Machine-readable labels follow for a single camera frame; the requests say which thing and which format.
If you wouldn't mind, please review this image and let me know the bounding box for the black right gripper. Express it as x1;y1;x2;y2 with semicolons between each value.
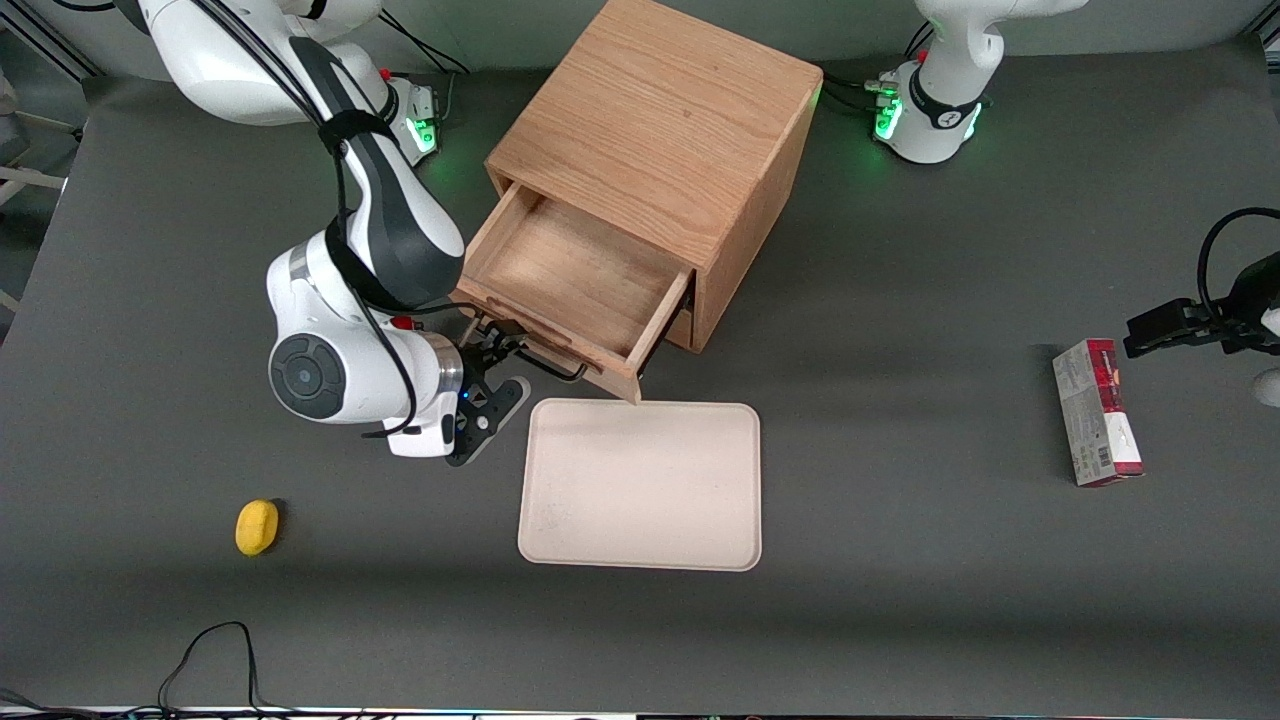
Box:
460;317;530;403

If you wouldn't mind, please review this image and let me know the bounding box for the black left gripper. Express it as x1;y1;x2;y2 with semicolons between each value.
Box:
1125;252;1280;359

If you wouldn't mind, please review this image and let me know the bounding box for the black metal drawer handle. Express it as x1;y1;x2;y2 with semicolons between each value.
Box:
478;316;592;385

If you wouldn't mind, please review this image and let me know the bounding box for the wooden drawer with deep tray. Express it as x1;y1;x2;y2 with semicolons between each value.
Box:
451;179;697;405

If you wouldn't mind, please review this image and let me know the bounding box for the oak wooden drawer cabinet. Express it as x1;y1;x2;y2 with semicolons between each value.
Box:
485;0;825;355

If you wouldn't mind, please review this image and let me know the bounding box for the grey and red carton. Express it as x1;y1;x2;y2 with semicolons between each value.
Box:
1051;337;1147;489

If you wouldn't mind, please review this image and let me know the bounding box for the beige rectangular tray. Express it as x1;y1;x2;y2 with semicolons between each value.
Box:
516;397;764;574

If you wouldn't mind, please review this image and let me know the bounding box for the yellow lemon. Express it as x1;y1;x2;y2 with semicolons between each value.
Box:
235;498;282;558

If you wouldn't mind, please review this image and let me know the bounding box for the black looped cable left arm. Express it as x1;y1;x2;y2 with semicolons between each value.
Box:
1197;206;1280;323

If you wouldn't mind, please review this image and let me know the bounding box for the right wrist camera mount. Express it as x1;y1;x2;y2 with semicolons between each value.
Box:
444;377;532;469

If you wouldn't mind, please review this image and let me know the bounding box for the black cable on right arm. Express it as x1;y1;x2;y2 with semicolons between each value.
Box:
185;0;471;442

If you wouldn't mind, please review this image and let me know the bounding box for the black cables right arm base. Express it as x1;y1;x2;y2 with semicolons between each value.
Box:
378;8;474;129

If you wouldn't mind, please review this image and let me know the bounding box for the black cables arm base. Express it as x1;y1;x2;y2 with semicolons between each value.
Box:
819;20;937;113
378;8;474;129

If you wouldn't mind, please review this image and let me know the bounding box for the thin black floor cable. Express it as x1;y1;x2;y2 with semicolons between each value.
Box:
157;621;301;717

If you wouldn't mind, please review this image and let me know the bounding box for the black cables left arm base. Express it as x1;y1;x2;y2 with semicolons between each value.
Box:
819;20;937;113

